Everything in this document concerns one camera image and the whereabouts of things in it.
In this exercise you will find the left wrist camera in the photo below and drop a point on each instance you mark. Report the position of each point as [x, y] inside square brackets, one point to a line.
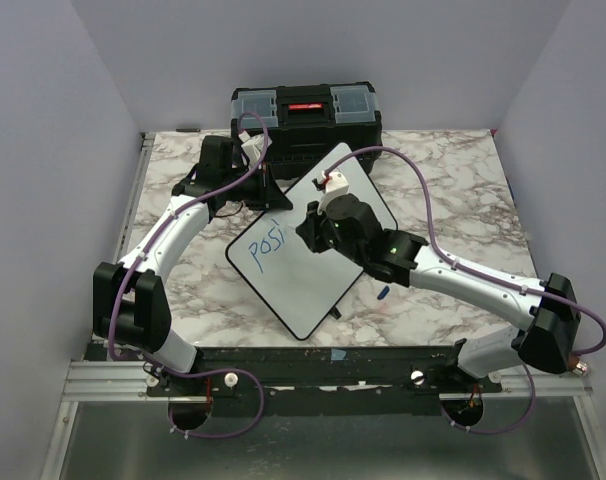
[254, 147]

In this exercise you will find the blue marker cap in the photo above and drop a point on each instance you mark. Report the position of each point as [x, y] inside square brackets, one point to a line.
[383, 293]

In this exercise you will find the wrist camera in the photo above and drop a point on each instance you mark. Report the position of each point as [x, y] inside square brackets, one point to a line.
[254, 147]
[332, 185]

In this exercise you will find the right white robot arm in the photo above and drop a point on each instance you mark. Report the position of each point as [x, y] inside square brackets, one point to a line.
[541, 316]

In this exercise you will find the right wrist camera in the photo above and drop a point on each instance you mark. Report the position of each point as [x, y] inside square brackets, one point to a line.
[332, 185]

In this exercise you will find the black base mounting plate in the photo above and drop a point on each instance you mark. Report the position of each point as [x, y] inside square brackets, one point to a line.
[310, 381]

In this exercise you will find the aluminium side rail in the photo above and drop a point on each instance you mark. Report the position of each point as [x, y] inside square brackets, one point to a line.
[100, 381]

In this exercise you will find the black plastic toolbox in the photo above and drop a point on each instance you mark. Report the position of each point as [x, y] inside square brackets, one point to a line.
[306, 122]

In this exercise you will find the white whiteboard black frame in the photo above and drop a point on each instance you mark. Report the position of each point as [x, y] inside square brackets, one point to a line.
[298, 286]

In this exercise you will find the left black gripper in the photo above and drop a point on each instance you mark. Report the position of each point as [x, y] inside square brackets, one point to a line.
[270, 196]

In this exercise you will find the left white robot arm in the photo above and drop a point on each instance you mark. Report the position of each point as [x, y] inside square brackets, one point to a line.
[130, 307]

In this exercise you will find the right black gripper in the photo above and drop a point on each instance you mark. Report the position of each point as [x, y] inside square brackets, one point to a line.
[308, 230]

